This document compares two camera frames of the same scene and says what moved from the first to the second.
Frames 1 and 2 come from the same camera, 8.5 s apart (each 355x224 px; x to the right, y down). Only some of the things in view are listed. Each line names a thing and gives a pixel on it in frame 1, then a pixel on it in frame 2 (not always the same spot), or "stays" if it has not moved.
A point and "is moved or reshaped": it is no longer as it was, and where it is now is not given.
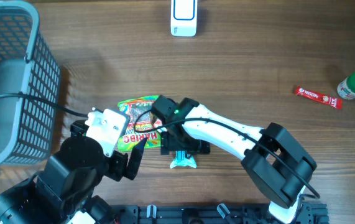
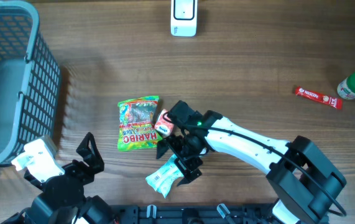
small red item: [334, 102] stays
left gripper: [119, 168] to [92, 157]
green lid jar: [354, 84] stays
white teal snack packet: [182, 159] is moved or reshaped
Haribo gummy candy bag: [142, 124] stays
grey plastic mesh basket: [13, 56] stays
